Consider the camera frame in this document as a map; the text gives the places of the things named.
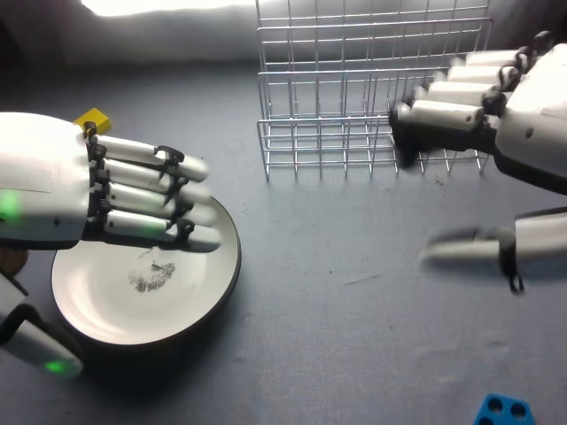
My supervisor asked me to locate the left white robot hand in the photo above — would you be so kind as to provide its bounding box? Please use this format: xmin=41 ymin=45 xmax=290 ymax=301
xmin=0 ymin=111 xmax=222 ymax=381

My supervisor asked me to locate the blue pentagon block with holes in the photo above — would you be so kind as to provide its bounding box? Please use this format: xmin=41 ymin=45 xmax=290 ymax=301
xmin=472 ymin=392 xmax=540 ymax=425

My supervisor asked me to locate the yellow rectangular block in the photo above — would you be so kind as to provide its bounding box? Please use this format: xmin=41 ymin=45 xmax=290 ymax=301
xmin=73 ymin=108 xmax=112 ymax=134

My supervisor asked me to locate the brown round cookie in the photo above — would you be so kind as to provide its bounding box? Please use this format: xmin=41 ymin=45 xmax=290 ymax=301
xmin=0 ymin=248 xmax=30 ymax=278

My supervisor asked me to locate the silver wire dish rack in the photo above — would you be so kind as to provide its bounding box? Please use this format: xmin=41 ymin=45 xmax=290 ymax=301
xmin=255 ymin=0 xmax=493 ymax=182

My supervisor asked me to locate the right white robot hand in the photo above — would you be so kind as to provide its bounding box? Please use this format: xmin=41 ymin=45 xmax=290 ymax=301
xmin=388 ymin=30 xmax=567 ymax=294

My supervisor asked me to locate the grey table cloth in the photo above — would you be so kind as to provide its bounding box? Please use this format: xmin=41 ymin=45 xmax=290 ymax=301
xmin=0 ymin=57 xmax=567 ymax=425

